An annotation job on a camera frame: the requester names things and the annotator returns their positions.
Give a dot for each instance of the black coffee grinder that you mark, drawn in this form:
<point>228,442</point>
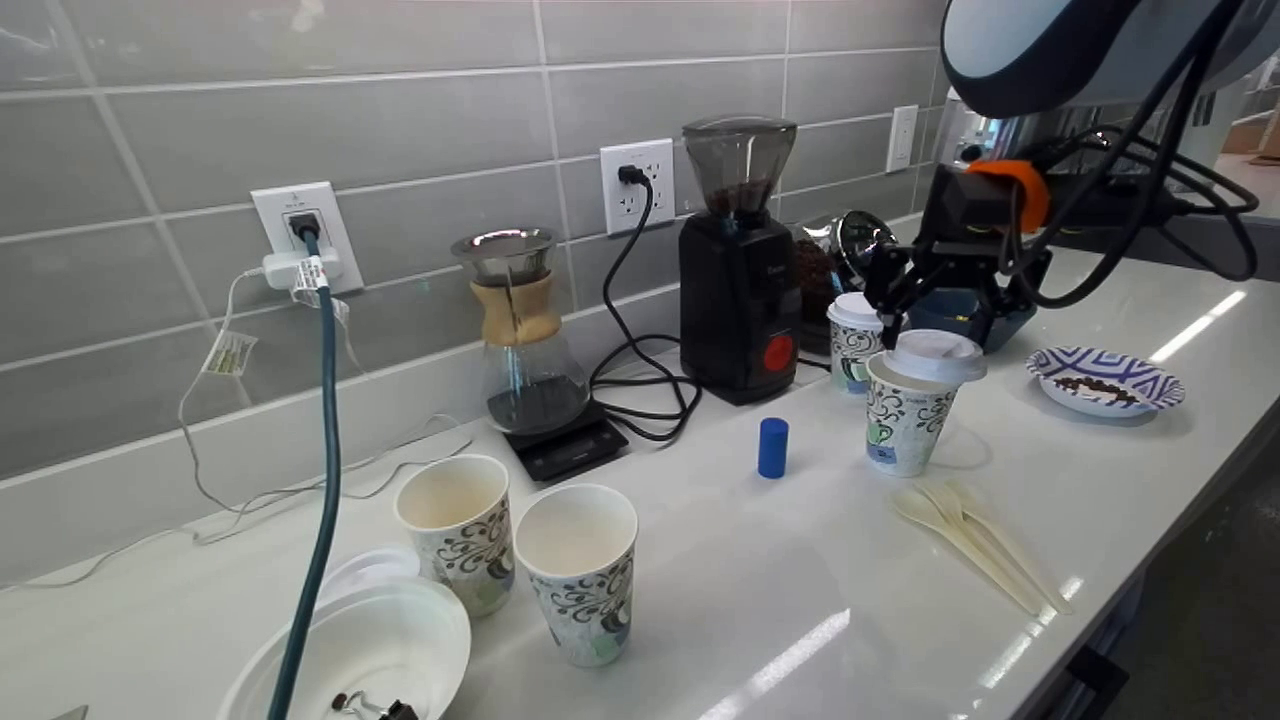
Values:
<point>734,305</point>

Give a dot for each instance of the wooden stir sticks bag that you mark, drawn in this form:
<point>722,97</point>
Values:
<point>921,505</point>

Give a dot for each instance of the glass pour-over carafe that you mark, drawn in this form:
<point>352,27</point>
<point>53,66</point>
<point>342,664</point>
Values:
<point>514,323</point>

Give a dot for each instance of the blue patterned plate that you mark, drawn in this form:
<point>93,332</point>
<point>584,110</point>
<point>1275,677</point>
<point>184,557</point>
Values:
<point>1132,385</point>

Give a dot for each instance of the pale wooden fork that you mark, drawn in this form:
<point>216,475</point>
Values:
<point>947,505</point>

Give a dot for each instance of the white bowl patterned outside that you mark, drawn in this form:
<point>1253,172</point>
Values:
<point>385,643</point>

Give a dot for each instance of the white wall outlet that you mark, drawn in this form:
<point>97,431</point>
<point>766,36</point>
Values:
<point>620,207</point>
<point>903,139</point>
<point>342,212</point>

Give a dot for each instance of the white plastic cup lid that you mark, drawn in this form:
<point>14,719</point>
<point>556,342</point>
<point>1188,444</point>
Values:
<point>942,358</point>

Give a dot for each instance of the white plug adapter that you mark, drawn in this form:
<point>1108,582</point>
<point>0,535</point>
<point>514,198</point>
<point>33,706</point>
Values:
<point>290,274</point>

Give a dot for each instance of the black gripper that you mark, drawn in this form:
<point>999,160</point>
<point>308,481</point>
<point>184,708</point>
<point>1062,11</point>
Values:
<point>966,243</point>

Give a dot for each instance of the shiny dark round appliance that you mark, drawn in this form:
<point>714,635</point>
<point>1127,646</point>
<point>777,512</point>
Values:
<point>846,247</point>

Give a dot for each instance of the blue plastic cylinder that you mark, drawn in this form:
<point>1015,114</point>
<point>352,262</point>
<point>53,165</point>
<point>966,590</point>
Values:
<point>773,448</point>

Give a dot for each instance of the black coffee scale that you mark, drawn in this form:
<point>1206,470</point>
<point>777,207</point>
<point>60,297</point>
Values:
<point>567,444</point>

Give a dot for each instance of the lidded patterned paper cup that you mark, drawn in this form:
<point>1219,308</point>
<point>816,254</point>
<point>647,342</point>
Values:
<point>853,344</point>

